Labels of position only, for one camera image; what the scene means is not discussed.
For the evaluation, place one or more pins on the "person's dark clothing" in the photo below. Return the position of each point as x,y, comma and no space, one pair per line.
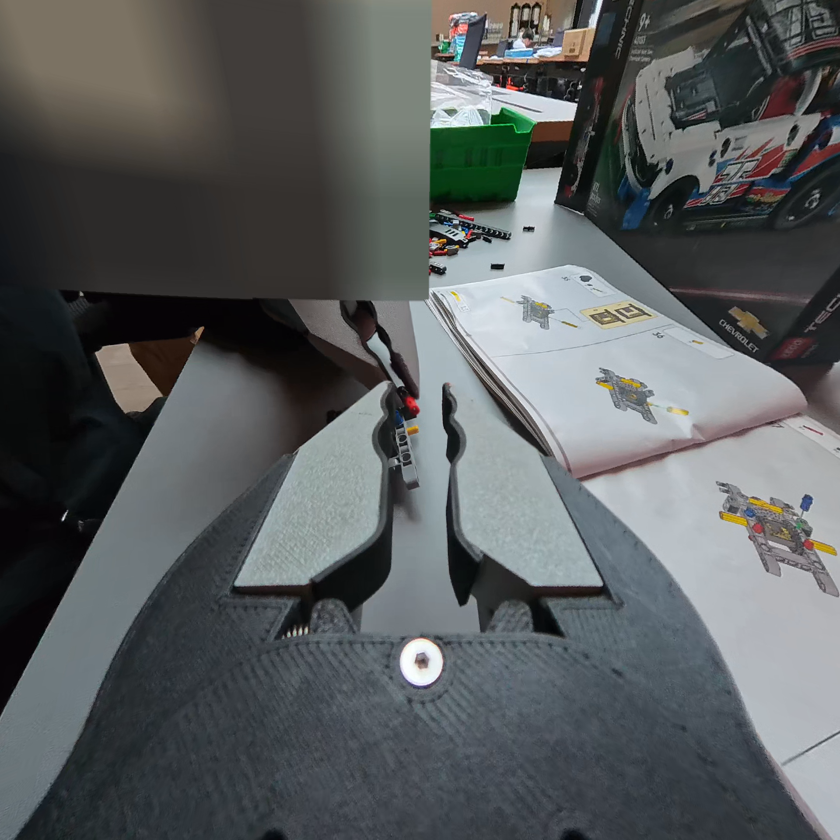
46,459

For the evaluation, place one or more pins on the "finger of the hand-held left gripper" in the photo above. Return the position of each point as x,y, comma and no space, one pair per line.
405,328
328,328

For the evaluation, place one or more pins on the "grey yellow lego chassis assembly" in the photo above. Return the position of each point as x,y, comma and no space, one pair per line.
405,453

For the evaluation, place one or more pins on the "wooden edged background table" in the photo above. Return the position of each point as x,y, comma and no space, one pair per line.
544,111

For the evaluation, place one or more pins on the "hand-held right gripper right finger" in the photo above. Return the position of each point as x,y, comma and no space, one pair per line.
518,518

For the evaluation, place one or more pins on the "clear plastic bags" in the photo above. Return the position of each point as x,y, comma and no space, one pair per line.
459,98

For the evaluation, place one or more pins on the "green plastic bin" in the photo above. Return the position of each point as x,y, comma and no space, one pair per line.
479,164

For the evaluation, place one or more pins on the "lego set car box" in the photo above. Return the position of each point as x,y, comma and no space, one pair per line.
722,164

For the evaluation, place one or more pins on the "open lego instruction booklet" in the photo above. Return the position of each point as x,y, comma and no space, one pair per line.
623,367

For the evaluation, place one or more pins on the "dark computer monitor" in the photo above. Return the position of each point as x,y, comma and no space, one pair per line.
474,40

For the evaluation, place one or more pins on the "brown cardboard box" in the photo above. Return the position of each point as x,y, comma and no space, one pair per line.
577,41

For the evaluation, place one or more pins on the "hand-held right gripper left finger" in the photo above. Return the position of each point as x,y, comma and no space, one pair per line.
321,512

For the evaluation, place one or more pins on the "pile of lego pieces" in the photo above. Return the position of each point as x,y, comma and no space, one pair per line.
459,233

